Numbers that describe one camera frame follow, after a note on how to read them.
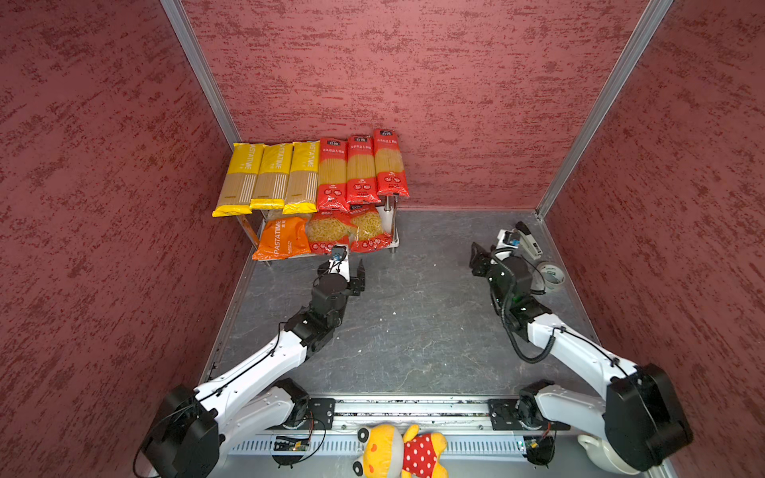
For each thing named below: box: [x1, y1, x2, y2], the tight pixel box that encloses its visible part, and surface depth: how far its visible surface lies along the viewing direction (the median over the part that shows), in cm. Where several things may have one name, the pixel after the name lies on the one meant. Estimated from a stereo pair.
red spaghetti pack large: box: [316, 137, 351, 212], surface depth 80 cm
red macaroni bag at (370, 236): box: [349, 209, 394, 254], surface depth 100 cm
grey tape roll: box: [536, 261, 566, 286], surface depth 102 cm
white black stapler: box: [514, 221, 543, 260], surface depth 109 cm
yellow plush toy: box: [352, 423, 449, 478], surface depth 65 cm
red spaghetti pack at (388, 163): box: [372, 128, 411, 198], surface depth 83 cm
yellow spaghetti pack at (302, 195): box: [281, 140, 321, 215], surface depth 79 cm
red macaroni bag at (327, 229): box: [306, 211, 356, 255], surface depth 102 cm
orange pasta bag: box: [252, 217, 312, 261], surface depth 99 cm
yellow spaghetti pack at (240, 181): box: [212, 143, 265, 218], surface depth 79 cm
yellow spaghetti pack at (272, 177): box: [250, 143, 294, 211], surface depth 79 cm
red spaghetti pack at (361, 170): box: [346, 135, 382, 205], surface depth 82 cm
